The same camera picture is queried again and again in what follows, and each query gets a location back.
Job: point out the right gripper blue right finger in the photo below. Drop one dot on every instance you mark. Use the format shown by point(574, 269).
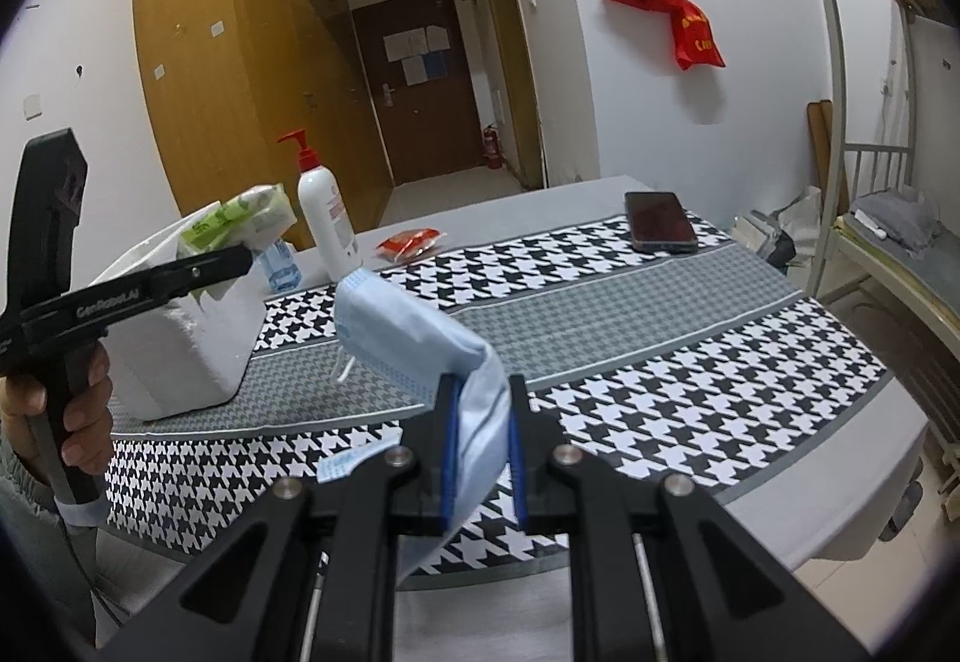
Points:
point(659, 570)

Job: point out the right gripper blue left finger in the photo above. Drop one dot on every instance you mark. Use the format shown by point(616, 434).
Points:
point(308, 571)

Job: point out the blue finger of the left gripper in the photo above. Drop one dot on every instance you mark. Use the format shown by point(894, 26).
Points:
point(213, 272)

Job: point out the green wet wipes packet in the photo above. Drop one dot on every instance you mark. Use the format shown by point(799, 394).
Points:
point(254, 219)

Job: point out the blue face mask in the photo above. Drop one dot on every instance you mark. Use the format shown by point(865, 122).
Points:
point(411, 345)

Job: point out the white styrofoam box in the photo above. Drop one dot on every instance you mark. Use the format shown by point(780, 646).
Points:
point(187, 355)

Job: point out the blue spray bottle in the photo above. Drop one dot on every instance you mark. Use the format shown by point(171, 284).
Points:
point(280, 268)

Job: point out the white pump bottle red top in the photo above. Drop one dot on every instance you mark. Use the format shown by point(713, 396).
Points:
point(322, 205)

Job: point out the houndstooth table runner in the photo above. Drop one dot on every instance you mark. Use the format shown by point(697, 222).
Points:
point(709, 365)

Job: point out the red snack packet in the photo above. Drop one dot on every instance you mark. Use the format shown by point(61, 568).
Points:
point(409, 245)

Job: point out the wooden wardrobe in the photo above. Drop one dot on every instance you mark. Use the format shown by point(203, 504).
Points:
point(227, 81)

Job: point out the dark brown entrance door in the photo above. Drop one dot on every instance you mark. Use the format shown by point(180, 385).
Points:
point(419, 77)

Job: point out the black smartphone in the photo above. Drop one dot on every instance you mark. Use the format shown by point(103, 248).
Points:
point(658, 223)

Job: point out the red fire extinguisher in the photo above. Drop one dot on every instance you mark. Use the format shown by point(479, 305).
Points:
point(491, 147)

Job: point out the brown side door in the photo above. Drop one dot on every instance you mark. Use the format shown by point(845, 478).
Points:
point(518, 79)

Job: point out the metal bunk bed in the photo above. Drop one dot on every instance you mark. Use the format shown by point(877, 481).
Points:
point(923, 282)

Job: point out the white wall switch plate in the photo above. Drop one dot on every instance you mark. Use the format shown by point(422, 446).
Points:
point(32, 107)

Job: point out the wooden boards against wall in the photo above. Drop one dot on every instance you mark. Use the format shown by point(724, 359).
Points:
point(819, 123)

